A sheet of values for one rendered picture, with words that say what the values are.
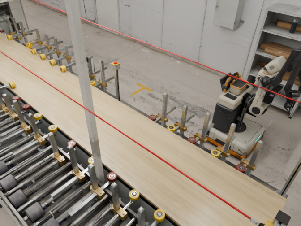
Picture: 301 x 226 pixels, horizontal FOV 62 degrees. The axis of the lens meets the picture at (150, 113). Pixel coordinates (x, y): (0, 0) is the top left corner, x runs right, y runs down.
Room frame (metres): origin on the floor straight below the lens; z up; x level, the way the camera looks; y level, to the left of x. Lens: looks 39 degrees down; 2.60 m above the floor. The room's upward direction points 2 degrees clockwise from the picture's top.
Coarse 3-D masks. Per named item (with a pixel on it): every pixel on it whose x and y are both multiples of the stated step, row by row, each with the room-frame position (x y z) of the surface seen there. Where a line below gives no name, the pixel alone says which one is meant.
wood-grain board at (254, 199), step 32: (0, 32) 4.21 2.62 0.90; (0, 64) 3.09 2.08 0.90; (32, 64) 3.11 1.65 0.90; (32, 96) 2.35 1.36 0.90; (64, 96) 2.37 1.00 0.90; (96, 96) 2.39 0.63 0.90; (64, 128) 1.83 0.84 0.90; (128, 128) 1.86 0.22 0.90; (160, 128) 1.87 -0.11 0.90; (128, 160) 1.45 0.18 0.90; (160, 160) 1.46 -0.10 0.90; (192, 160) 1.47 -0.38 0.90; (160, 192) 1.13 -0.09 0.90; (192, 192) 1.14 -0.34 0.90; (224, 192) 1.15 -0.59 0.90; (256, 192) 1.16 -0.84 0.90; (192, 224) 0.89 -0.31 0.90; (224, 224) 0.89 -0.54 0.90
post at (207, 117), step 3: (207, 114) 1.79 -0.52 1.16; (210, 114) 1.80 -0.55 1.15; (207, 117) 1.79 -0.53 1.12; (204, 120) 1.80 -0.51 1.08; (207, 120) 1.78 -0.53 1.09; (204, 123) 1.80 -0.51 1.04; (207, 123) 1.79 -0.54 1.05; (204, 126) 1.80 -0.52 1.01; (207, 126) 1.80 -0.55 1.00; (204, 129) 1.79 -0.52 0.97; (204, 132) 1.79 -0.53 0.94; (201, 135) 1.80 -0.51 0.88; (204, 135) 1.78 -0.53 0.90; (204, 138) 1.79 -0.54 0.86; (201, 144) 1.79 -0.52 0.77; (201, 147) 1.79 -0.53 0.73
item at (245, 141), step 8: (248, 120) 2.78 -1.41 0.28; (216, 128) 2.58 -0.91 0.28; (248, 128) 2.60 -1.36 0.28; (256, 128) 2.61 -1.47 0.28; (264, 128) 2.63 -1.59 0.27; (208, 136) 2.57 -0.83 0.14; (216, 136) 2.49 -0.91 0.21; (224, 136) 2.44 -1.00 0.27; (240, 136) 2.44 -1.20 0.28; (248, 136) 2.44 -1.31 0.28; (256, 136) 2.45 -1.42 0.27; (216, 144) 2.47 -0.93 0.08; (232, 144) 2.34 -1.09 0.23; (240, 144) 2.30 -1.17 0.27; (248, 144) 2.29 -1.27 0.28; (256, 144) 2.47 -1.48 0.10; (232, 152) 2.31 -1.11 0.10; (240, 152) 2.26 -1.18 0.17; (248, 152) 2.26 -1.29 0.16
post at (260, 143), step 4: (260, 140) 1.49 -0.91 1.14; (260, 144) 1.46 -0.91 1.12; (256, 148) 1.48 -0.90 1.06; (260, 148) 1.48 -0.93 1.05; (256, 152) 1.47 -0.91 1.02; (252, 156) 1.48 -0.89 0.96; (256, 156) 1.46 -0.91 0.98; (252, 160) 1.47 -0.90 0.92; (252, 164) 1.46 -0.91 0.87; (248, 172) 1.47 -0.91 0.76
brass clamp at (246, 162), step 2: (242, 158) 1.55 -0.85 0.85; (244, 158) 1.55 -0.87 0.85; (242, 160) 1.53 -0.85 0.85; (246, 160) 1.53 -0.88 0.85; (240, 162) 1.52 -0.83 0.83; (242, 162) 1.51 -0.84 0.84; (244, 162) 1.50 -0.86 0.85; (246, 162) 1.50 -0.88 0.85; (248, 162) 1.50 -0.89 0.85; (242, 164) 1.51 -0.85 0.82; (246, 164) 1.49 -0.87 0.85; (248, 164) 1.48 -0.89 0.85; (254, 164) 1.48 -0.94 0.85; (246, 166) 1.48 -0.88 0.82; (248, 166) 1.47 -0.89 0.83; (250, 166) 1.46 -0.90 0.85; (252, 166) 1.46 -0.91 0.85; (254, 166) 1.46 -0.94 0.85; (256, 166) 1.46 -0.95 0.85; (248, 168) 1.47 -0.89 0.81; (250, 168) 1.46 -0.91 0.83; (252, 168) 1.45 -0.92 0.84; (254, 168) 1.44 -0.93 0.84
